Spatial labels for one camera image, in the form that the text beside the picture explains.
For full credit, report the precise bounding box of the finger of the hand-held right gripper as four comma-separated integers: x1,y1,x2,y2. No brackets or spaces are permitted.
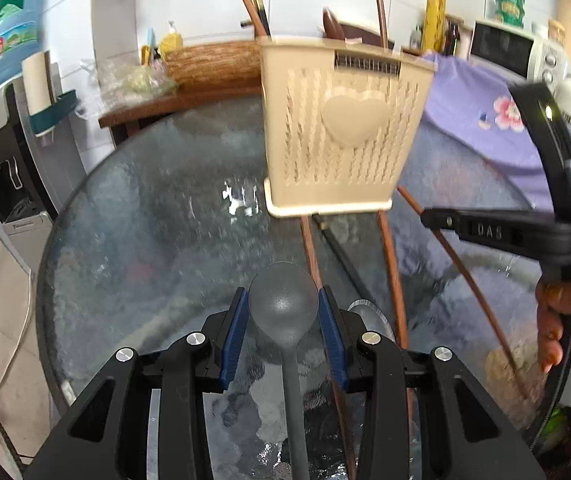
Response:
419,206,469,237

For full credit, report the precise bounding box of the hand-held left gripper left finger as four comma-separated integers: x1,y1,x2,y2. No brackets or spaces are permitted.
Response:
24,286,251,480

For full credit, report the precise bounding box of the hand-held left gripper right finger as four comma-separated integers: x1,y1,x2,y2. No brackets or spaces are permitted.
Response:
317,286,549,480

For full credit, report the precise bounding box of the metal spoon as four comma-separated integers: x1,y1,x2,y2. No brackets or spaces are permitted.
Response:
346,297,396,346

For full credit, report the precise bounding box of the grey plastic spoon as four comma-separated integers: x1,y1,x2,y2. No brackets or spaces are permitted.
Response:
248,261,320,480

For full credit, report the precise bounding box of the beige plastic utensil holder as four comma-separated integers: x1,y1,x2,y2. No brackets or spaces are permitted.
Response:
254,35,439,218

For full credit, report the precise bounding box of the person's right hand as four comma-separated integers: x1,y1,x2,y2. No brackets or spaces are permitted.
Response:
535,269,571,375

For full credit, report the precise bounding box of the purple floral sheet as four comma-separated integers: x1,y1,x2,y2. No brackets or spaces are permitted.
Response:
418,52,571,211

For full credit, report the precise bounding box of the round glass table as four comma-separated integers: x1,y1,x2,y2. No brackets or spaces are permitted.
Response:
36,97,566,480

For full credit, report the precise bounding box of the brown glass bottle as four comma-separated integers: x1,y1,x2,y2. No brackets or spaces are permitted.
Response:
446,19,461,57

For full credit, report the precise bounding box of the white microwave oven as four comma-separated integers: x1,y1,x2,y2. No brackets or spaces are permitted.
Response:
469,19,569,93

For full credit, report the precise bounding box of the yellow roll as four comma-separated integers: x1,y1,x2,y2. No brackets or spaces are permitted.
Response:
425,0,447,53

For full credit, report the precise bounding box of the white brown rice cooker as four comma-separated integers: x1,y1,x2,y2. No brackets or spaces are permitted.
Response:
340,21,380,43

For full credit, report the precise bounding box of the brown wooden counter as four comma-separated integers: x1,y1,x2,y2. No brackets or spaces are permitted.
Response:
99,85,264,148

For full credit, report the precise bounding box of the pale yellow cup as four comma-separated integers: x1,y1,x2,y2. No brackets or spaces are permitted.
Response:
126,67,159,93

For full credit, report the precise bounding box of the woven pattern wash basin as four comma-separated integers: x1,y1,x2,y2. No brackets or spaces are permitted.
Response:
164,40,262,88

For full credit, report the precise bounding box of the clear plastic bag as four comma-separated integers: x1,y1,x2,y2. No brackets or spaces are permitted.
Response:
80,55,179,111

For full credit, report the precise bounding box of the grey water dispenser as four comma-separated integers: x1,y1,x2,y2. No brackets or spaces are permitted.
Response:
0,82,61,241

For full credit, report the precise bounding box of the yellow soap pump bottle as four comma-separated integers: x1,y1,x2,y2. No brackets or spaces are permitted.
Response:
160,21,185,61

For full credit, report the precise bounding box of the beige paper roll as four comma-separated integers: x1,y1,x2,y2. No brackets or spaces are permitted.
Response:
22,51,55,133

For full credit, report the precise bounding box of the white cable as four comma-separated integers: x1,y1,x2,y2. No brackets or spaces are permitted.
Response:
0,270,34,396

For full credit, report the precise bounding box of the teal wall holder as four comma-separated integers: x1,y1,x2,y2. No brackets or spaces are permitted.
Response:
30,89,79,136

